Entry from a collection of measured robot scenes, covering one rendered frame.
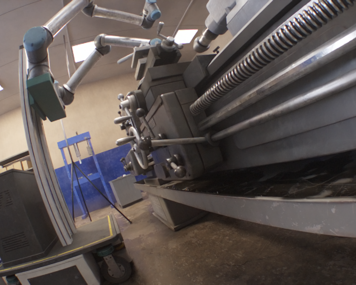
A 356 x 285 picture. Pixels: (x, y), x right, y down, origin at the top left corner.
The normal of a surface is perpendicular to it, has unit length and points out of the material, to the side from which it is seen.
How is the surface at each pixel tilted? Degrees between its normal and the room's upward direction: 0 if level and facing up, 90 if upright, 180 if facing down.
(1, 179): 90
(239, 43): 90
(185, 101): 90
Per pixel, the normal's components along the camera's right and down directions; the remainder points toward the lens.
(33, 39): 0.45, -0.16
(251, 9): -0.87, 0.32
